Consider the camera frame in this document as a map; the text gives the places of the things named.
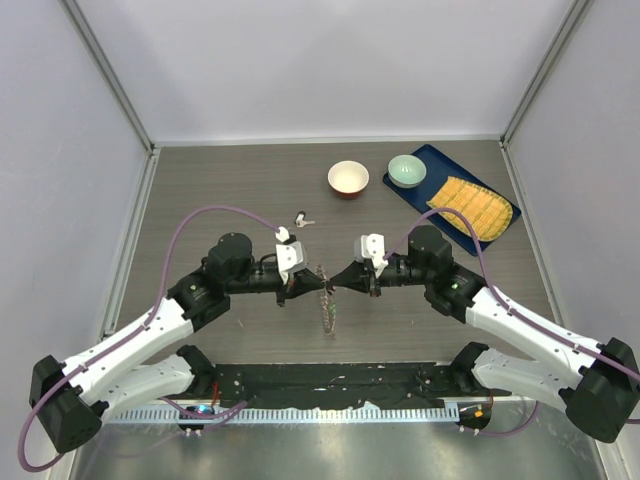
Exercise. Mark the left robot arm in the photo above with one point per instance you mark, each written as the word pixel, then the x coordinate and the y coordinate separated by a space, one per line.
pixel 73 398

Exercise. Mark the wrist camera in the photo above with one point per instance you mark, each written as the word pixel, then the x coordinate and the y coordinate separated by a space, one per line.
pixel 291 255
pixel 371 247

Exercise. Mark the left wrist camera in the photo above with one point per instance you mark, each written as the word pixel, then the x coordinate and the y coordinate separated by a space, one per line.
pixel 291 255

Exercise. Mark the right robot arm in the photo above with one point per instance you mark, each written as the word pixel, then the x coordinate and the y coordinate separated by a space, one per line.
pixel 596 385

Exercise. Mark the red white bowl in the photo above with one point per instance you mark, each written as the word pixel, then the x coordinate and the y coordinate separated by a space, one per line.
pixel 348 179

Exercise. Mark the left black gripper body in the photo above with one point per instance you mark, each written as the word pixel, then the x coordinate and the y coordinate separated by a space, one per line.
pixel 258 280

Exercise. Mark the white slotted cable duct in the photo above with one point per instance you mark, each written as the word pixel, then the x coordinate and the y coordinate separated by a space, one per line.
pixel 368 413

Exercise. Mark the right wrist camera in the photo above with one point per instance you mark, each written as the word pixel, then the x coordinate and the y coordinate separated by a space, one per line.
pixel 371 247

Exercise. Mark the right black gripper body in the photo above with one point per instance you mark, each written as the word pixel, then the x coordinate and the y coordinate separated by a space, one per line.
pixel 400 272

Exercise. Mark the yellow woven mat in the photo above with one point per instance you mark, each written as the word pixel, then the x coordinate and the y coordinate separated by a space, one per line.
pixel 489 213

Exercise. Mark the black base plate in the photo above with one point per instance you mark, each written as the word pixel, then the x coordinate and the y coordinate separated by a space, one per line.
pixel 340 386

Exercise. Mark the light green bowl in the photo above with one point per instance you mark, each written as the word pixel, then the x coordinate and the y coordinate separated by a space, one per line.
pixel 406 171

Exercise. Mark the key with black-white tag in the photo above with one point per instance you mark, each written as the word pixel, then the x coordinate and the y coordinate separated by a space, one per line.
pixel 302 221

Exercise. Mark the metal key organizer disc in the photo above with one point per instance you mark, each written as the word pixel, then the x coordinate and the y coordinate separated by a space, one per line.
pixel 327 303

